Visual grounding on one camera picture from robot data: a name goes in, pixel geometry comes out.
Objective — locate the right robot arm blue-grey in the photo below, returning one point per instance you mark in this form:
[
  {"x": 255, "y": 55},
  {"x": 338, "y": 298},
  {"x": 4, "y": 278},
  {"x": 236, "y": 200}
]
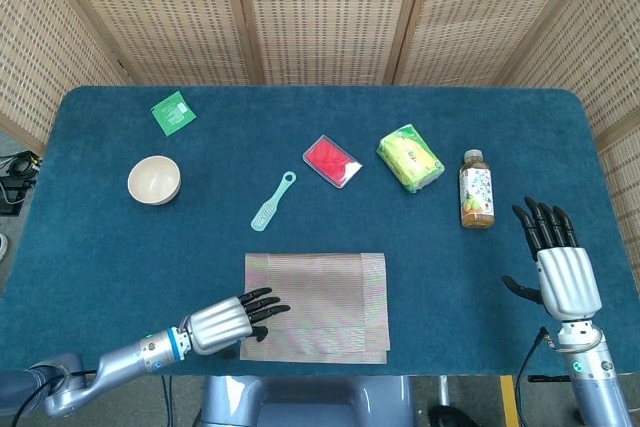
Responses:
[{"x": 592, "y": 382}]

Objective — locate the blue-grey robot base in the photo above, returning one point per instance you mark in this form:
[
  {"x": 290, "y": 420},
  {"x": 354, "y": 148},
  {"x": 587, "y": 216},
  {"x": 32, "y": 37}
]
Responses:
[{"x": 310, "y": 404}]

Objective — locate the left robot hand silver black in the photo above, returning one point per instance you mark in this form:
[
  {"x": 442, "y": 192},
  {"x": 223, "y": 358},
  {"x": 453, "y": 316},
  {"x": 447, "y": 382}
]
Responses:
[{"x": 220, "y": 324}]

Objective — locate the woven bamboo screen panel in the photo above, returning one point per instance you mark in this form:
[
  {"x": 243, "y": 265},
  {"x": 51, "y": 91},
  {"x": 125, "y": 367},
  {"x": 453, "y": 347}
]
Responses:
[
  {"x": 330, "y": 12},
  {"x": 490, "y": 12},
  {"x": 615, "y": 72},
  {"x": 30, "y": 47},
  {"x": 165, "y": 12}
]

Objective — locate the brown woven placemat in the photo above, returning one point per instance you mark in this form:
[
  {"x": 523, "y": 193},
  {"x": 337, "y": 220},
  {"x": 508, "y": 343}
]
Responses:
[{"x": 325, "y": 307}]

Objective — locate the red ink pad clear case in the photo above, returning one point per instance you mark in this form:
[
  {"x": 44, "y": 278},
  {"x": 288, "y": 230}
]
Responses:
[{"x": 330, "y": 159}]

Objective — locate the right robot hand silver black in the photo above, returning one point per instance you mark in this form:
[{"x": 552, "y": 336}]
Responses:
[{"x": 570, "y": 282}]

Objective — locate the yellow-green tissue pack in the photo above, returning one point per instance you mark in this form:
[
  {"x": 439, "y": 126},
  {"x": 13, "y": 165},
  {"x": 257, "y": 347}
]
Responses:
[{"x": 410, "y": 157}]

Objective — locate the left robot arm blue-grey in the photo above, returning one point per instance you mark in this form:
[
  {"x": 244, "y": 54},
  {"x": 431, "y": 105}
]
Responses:
[{"x": 125, "y": 356}]

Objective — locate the green square sachet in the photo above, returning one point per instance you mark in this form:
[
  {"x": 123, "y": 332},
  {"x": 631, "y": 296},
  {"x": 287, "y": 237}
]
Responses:
[{"x": 174, "y": 113}]

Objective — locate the blue table cloth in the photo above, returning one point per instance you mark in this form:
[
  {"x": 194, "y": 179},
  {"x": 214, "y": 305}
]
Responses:
[{"x": 150, "y": 257}]

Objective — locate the white metal table leg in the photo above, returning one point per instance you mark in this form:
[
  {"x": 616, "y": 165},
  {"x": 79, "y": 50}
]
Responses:
[{"x": 444, "y": 389}]

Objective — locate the black shoe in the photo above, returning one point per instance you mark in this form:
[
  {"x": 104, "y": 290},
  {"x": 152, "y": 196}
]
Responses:
[{"x": 445, "y": 417}]

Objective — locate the beige bowl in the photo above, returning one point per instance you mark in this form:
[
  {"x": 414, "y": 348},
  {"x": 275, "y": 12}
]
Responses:
[{"x": 154, "y": 179}]

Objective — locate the tea bottle with printed label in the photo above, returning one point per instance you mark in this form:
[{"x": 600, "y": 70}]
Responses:
[{"x": 477, "y": 192}]

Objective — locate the mint green slotted paddle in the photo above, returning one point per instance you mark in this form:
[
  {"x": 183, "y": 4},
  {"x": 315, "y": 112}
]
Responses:
[{"x": 263, "y": 217}]

